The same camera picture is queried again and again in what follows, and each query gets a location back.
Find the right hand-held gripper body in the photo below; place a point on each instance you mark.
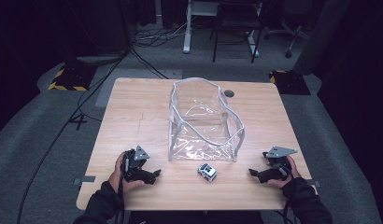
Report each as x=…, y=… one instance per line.
x=278, y=161

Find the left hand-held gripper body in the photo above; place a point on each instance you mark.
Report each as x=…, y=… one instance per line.
x=135, y=165

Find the person's right hand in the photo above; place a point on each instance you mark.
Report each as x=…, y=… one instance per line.
x=294, y=174

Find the person's left hand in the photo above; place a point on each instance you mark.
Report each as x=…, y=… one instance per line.
x=116, y=179

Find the grey tape piece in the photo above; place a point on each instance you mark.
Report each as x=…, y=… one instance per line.
x=85, y=179
x=313, y=183

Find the white toy car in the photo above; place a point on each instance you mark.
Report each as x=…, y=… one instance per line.
x=207, y=172

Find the clear plastic bag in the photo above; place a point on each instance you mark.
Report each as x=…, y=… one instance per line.
x=205, y=124

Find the yellow-black striped stand base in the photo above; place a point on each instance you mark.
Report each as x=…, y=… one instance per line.
x=73, y=79
x=289, y=82

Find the white desk leg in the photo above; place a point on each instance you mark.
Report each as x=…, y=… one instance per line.
x=253, y=43
x=187, y=31

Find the office chair wheeled base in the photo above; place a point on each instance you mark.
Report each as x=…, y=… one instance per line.
x=289, y=34

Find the black metal chair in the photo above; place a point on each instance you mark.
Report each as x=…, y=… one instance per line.
x=236, y=21

